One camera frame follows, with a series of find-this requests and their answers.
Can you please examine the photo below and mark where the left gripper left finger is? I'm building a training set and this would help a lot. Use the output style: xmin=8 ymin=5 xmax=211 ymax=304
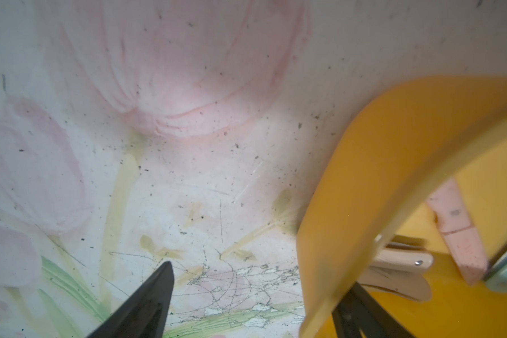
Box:
xmin=88 ymin=261 xmax=175 ymax=338

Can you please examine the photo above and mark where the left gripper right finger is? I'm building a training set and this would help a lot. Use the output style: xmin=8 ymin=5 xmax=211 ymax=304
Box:
xmin=332 ymin=283 xmax=414 ymax=338

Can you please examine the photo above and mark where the yellow plastic storage box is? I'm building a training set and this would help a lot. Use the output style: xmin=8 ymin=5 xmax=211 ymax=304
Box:
xmin=297 ymin=76 xmax=507 ymax=337

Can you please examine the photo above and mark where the pale pink folding knife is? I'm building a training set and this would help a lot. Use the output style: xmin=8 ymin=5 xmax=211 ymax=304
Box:
xmin=370 ymin=248 xmax=434 ymax=273
xmin=357 ymin=267 xmax=432 ymax=302

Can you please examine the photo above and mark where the floral pink table mat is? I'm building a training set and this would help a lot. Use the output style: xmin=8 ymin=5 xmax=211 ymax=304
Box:
xmin=0 ymin=1 xmax=507 ymax=337

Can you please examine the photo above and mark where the salmon pink knife handle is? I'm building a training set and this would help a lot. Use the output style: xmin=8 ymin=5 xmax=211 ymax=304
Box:
xmin=426 ymin=177 xmax=489 ymax=285

